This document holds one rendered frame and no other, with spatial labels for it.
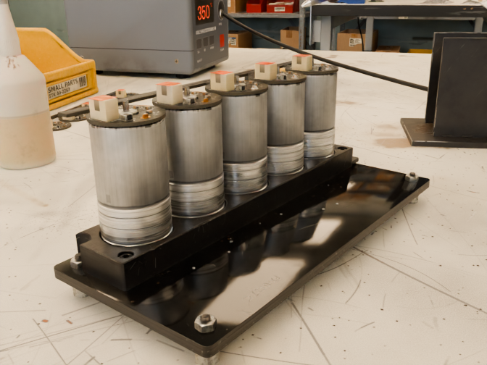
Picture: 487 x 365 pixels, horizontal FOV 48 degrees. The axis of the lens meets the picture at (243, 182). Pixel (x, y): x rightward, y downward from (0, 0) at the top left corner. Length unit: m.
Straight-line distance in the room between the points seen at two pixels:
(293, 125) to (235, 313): 0.10
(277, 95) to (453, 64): 0.16
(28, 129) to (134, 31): 0.30
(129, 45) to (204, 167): 0.43
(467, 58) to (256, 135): 0.19
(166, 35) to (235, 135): 0.39
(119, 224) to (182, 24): 0.42
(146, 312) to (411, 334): 0.08
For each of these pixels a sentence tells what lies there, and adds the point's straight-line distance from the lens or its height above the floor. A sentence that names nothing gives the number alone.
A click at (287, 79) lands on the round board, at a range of 0.23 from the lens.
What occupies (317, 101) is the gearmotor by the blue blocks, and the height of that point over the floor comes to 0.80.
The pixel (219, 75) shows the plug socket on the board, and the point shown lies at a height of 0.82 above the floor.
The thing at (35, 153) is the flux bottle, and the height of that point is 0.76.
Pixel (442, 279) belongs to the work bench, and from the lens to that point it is 0.21.
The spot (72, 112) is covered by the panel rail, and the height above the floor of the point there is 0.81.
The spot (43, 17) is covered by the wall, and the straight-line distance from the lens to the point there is 6.12.
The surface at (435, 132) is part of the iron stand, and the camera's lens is 0.38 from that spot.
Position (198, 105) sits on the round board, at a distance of 0.19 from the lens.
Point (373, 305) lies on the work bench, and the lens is 0.19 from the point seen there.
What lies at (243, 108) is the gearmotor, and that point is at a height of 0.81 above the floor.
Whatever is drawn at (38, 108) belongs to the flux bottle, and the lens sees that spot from 0.33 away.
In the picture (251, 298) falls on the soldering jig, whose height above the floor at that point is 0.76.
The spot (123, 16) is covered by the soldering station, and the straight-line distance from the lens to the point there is 0.61.
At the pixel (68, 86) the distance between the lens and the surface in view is 0.50.
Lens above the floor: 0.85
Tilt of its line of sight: 21 degrees down
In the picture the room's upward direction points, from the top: 1 degrees counter-clockwise
